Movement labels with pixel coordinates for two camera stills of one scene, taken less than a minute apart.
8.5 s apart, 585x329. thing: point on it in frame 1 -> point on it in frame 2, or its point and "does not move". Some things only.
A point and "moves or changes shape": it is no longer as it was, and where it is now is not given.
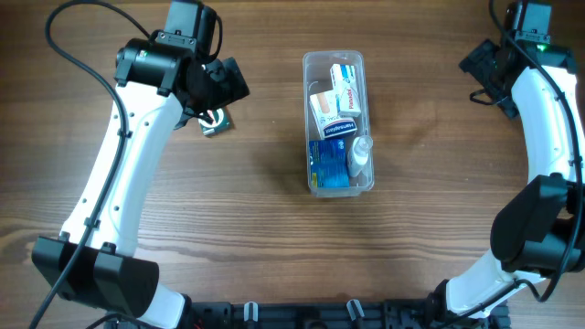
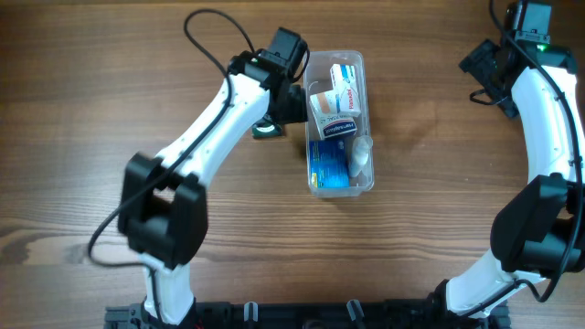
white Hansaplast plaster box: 330,123 does not move
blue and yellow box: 329,166 does not move
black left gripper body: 230,83 -> 290,107
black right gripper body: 478,60 does not move
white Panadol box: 345,87 does not move
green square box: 221,122 moves or changes shape
